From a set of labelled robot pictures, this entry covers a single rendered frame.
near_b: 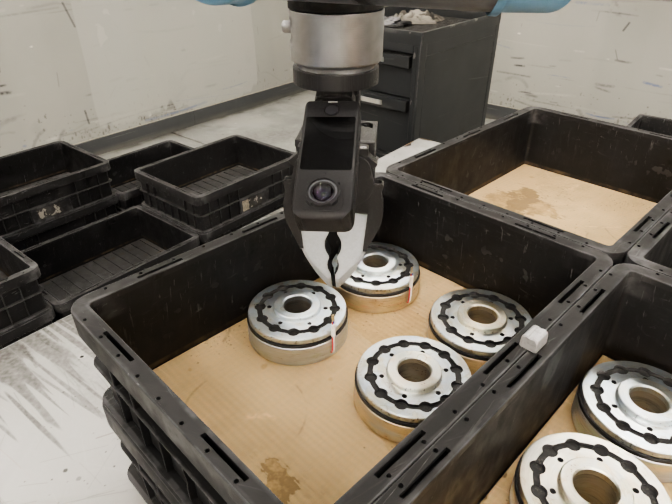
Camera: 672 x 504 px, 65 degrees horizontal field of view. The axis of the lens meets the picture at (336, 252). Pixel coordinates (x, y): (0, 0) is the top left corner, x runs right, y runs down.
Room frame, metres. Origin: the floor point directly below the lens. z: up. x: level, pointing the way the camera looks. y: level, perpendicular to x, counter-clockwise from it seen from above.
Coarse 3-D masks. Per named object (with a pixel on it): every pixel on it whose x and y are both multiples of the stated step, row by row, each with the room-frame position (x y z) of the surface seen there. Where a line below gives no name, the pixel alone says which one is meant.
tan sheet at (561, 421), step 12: (600, 360) 0.39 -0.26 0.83; (612, 360) 0.39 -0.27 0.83; (564, 408) 0.33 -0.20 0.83; (552, 420) 0.31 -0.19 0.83; (564, 420) 0.31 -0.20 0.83; (540, 432) 0.30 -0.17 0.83; (552, 432) 0.30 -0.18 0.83; (564, 432) 0.30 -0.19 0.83; (576, 432) 0.30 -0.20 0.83; (528, 444) 0.29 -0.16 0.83; (504, 480) 0.26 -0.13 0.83; (492, 492) 0.25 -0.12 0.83; (504, 492) 0.25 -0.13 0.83
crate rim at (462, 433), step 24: (624, 264) 0.41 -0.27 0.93; (600, 288) 0.37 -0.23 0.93; (576, 312) 0.34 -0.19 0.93; (552, 336) 0.31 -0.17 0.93; (528, 360) 0.28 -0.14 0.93; (504, 384) 0.26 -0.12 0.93; (480, 408) 0.24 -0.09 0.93; (504, 408) 0.24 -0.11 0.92; (456, 432) 0.22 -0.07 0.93; (480, 432) 0.22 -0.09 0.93; (432, 456) 0.20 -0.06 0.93; (456, 456) 0.20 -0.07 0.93; (408, 480) 0.19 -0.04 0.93; (432, 480) 0.19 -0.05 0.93
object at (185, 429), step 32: (416, 192) 0.57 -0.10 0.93; (256, 224) 0.49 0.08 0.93; (512, 224) 0.49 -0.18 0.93; (192, 256) 0.42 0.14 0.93; (608, 256) 0.42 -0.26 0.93; (128, 288) 0.38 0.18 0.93; (96, 320) 0.33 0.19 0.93; (544, 320) 0.33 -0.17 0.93; (96, 352) 0.31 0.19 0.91; (128, 352) 0.29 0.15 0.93; (512, 352) 0.29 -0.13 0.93; (128, 384) 0.27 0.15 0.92; (160, 384) 0.26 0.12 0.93; (480, 384) 0.26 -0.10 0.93; (160, 416) 0.24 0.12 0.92; (192, 416) 0.23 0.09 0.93; (448, 416) 0.23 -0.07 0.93; (192, 448) 0.21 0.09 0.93; (224, 448) 0.21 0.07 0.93; (416, 448) 0.21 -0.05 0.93; (224, 480) 0.19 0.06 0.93; (256, 480) 0.19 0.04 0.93; (384, 480) 0.19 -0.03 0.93
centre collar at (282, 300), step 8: (280, 296) 0.45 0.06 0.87; (288, 296) 0.45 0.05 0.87; (296, 296) 0.45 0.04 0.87; (304, 296) 0.45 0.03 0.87; (312, 296) 0.45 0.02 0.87; (280, 304) 0.43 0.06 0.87; (312, 304) 0.43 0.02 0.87; (320, 304) 0.43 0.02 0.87; (280, 312) 0.42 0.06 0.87; (288, 312) 0.42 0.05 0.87; (304, 312) 0.42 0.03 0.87; (312, 312) 0.42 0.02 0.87; (288, 320) 0.41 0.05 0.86; (296, 320) 0.41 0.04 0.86; (304, 320) 0.41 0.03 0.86
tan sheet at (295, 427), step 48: (432, 288) 0.51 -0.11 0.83; (240, 336) 0.42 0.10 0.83; (384, 336) 0.42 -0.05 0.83; (192, 384) 0.36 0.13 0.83; (240, 384) 0.36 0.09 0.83; (288, 384) 0.36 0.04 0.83; (336, 384) 0.36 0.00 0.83; (240, 432) 0.30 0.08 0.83; (288, 432) 0.30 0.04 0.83; (336, 432) 0.30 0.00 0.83; (288, 480) 0.26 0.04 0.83; (336, 480) 0.26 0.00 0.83
